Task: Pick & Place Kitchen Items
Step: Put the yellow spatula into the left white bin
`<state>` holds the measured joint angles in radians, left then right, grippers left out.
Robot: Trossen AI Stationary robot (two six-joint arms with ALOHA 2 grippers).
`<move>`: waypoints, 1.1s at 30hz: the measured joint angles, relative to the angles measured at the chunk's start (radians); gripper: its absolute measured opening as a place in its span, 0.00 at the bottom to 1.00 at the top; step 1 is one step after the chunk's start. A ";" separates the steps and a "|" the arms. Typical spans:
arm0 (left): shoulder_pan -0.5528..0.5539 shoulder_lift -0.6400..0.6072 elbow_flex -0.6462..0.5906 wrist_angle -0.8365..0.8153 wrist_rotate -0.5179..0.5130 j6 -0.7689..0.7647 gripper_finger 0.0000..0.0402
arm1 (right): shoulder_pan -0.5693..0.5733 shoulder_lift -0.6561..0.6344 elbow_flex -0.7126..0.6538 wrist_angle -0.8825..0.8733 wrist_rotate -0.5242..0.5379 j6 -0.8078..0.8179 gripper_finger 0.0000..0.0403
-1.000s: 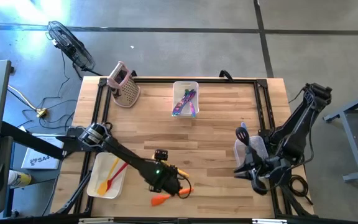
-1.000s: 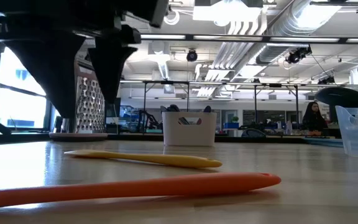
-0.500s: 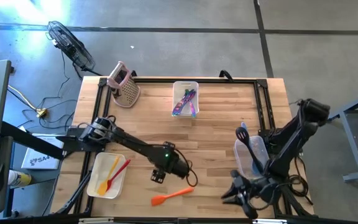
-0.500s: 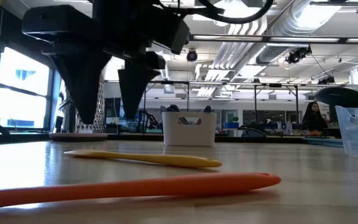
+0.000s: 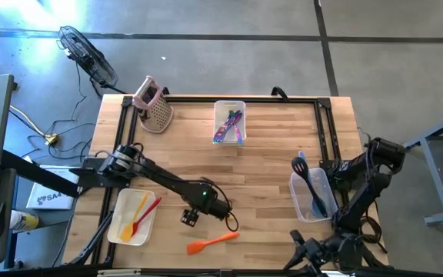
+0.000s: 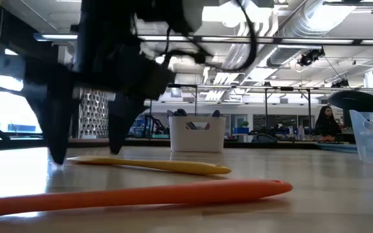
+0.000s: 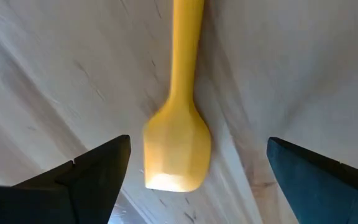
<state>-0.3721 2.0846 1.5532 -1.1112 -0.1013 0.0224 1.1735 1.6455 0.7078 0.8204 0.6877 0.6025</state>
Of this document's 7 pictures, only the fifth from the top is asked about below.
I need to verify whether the yellow spray can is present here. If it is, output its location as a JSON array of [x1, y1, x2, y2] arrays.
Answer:
[[9, 209, 41, 233]]

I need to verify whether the grey metal stand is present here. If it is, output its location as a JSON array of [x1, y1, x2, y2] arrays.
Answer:
[[398, 107, 443, 227]]

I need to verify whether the metal box grater pink handle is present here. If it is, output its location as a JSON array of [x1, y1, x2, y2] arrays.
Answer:
[[132, 75, 175, 135]]

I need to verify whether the black floor cable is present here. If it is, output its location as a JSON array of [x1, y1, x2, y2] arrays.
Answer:
[[21, 61, 98, 161]]

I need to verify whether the white plastic bin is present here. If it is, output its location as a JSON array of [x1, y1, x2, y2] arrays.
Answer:
[[212, 99, 248, 147], [106, 187, 158, 247]]

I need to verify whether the black floor fan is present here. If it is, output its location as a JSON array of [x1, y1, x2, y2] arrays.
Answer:
[[56, 25, 119, 88]]

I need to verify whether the coiled black cable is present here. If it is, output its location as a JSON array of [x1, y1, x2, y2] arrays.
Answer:
[[359, 215, 385, 253]]

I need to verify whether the iridescent metal spoon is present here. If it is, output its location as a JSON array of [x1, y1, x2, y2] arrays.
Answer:
[[212, 115, 235, 145]]

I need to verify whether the silver metal bracket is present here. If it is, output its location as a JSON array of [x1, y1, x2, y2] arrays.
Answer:
[[97, 269, 142, 277], [311, 269, 358, 277]]

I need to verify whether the black side desk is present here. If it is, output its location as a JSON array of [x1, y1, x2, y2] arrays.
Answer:
[[0, 149, 82, 270]]

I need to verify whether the black slotted spoon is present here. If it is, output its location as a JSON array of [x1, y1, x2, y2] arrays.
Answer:
[[291, 155, 329, 219]]

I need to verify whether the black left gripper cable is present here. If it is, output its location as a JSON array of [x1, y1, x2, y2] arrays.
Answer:
[[202, 176, 241, 233]]

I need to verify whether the blue silicone spoon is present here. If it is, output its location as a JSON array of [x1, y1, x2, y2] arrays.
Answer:
[[297, 150, 328, 219]]

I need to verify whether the white printed booklet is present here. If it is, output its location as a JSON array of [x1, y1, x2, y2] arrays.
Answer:
[[25, 165, 81, 212]]

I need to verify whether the white floor cable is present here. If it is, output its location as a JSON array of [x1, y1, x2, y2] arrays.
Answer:
[[8, 104, 50, 139]]

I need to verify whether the black aluminium table frame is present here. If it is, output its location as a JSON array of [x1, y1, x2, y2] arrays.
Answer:
[[67, 95, 391, 270]]

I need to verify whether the clear plastic bin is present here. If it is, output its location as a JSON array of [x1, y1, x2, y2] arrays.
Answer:
[[288, 166, 340, 224]]

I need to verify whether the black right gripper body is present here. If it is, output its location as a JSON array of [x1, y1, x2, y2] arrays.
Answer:
[[301, 236, 332, 270]]

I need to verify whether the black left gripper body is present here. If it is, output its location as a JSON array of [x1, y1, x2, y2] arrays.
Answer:
[[196, 190, 234, 222]]

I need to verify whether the orange silicone spatula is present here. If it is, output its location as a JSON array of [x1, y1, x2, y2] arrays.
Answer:
[[185, 230, 241, 256]]

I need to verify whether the red silicone spatula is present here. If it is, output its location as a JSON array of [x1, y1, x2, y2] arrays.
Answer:
[[130, 196, 163, 239]]

